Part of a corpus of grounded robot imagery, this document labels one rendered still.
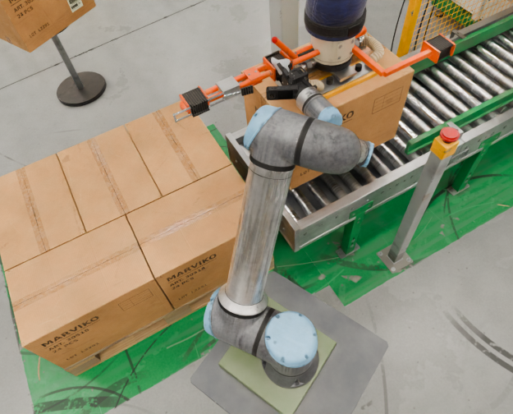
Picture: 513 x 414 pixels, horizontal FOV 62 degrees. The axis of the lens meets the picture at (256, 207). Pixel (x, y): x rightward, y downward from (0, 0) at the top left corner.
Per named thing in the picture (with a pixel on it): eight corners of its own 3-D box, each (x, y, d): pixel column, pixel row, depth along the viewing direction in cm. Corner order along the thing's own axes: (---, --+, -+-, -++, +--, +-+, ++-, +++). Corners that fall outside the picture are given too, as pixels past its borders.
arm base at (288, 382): (328, 348, 143) (332, 340, 134) (300, 400, 135) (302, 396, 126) (280, 319, 149) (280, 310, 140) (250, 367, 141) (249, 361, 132)
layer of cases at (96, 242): (198, 143, 287) (186, 98, 253) (272, 256, 236) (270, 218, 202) (22, 222, 260) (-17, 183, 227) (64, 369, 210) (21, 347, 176)
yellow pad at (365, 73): (368, 59, 179) (371, 49, 175) (384, 72, 174) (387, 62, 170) (301, 90, 172) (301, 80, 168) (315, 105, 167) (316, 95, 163)
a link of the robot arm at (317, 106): (320, 142, 146) (322, 120, 137) (300, 120, 152) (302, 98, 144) (342, 131, 148) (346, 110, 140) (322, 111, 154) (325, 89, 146)
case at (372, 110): (345, 90, 227) (355, 22, 194) (395, 137, 207) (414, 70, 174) (248, 135, 214) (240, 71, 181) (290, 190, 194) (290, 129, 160)
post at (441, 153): (395, 250, 249) (447, 131, 165) (403, 259, 245) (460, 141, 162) (386, 255, 247) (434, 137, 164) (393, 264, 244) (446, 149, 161)
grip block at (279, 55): (281, 61, 167) (280, 48, 163) (294, 74, 162) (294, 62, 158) (262, 69, 166) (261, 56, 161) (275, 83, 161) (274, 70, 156)
